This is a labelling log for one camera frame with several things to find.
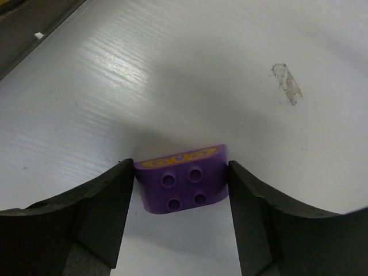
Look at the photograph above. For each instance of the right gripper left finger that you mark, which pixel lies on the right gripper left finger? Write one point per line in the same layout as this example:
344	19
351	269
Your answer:
78	232

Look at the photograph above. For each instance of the purple curved lego brick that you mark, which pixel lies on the purple curved lego brick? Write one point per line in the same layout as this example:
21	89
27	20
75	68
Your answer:
183	181

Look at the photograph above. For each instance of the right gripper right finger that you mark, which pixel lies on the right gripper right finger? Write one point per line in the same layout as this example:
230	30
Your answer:
273	229

